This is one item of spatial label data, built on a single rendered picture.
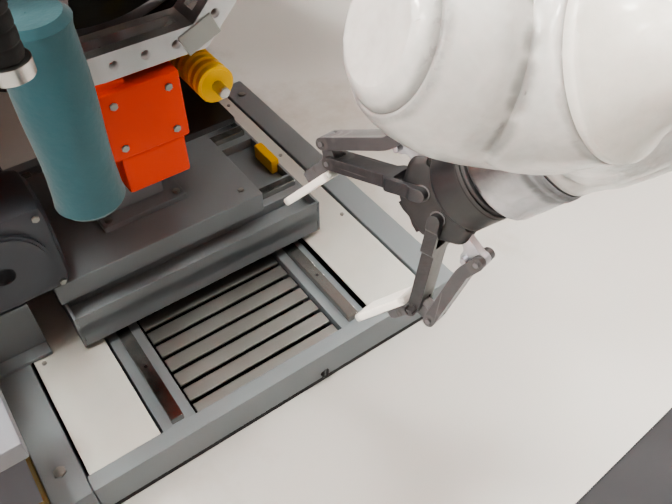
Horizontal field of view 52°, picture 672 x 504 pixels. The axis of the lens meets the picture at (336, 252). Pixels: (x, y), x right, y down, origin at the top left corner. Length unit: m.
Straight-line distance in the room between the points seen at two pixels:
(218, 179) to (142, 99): 0.38
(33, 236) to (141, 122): 0.24
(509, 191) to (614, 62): 0.22
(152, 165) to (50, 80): 0.30
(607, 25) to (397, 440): 1.00
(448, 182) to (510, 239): 1.02
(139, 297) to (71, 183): 0.43
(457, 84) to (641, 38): 0.07
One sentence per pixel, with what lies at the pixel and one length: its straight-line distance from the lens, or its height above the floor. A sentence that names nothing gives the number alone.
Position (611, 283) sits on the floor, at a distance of 1.54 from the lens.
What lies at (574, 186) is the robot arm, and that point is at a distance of 0.50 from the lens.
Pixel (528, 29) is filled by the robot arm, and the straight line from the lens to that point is 0.31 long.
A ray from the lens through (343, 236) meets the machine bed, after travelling 1.41.
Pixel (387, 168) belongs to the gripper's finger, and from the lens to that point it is 0.61.
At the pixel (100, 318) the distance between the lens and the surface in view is 1.25.
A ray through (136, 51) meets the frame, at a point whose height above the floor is 0.61.
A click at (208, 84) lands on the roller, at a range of 1.05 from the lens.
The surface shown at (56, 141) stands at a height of 0.61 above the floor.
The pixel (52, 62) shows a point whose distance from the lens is 0.79.
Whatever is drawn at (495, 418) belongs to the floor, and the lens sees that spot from 1.28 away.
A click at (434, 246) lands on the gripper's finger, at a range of 0.59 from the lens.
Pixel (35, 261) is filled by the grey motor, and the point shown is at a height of 0.32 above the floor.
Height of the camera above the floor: 1.09
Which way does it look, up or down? 47 degrees down
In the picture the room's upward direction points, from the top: straight up
